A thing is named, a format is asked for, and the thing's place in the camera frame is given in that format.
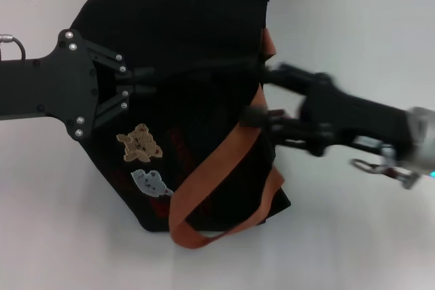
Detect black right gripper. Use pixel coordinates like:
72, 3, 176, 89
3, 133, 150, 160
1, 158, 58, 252
239, 62, 414, 159

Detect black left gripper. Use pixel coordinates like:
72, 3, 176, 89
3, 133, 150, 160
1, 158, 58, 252
0, 29, 158, 141

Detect black food bag orange straps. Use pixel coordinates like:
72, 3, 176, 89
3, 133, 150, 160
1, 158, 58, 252
69, 0, 292, 251

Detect left wrist cable with connector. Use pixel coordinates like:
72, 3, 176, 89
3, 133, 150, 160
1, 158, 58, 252
0, 33, 27, 62

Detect wrist cable with connector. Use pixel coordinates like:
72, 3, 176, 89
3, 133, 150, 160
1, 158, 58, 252
0, 33, 27, 62
351, 135, 421, 191

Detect right wrist cable with connector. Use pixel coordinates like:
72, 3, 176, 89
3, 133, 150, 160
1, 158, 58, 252
351, 135, 421, 191

